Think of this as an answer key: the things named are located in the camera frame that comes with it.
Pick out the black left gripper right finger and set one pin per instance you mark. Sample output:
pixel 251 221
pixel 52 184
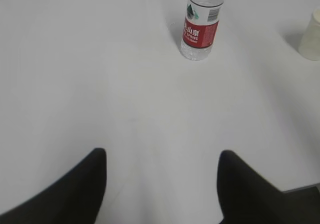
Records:
pixel 245 197

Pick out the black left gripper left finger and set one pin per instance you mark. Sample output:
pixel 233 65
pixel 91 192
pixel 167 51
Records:
pixel 75 198

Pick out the white paper cup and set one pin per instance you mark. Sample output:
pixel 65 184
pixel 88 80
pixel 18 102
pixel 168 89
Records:
pixel 309 46

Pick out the clear water bottle red label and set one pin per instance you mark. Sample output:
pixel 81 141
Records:
pixel 200 27

